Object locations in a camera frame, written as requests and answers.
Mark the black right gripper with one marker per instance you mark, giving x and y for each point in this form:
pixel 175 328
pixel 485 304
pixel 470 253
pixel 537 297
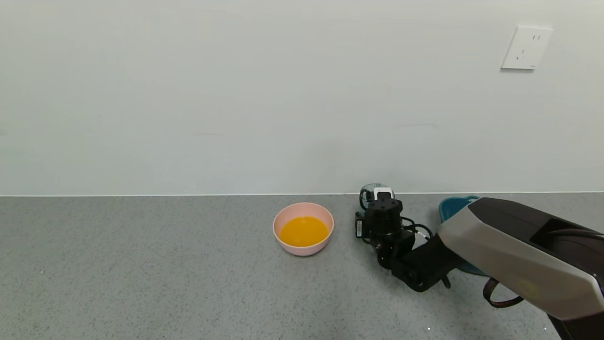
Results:
pixel 359 228

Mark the ribbed teal glass cup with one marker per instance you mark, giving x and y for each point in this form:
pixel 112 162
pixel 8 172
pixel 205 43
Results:
pixel 368 186

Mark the orange juice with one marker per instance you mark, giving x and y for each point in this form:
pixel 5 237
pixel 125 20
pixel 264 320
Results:
pixel 304 231

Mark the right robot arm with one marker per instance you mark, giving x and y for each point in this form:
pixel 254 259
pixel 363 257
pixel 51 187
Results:
pixel 509 245

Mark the pink bowl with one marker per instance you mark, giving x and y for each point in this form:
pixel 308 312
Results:
pixel 290 211

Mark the teal plastic tray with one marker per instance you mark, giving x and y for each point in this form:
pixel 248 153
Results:
pixel 455 210

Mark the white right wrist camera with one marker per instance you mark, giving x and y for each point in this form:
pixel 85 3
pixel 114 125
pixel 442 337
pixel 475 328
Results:
pixel 383 192

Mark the white wall socket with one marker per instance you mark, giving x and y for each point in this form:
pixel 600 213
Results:
pixel 525 48

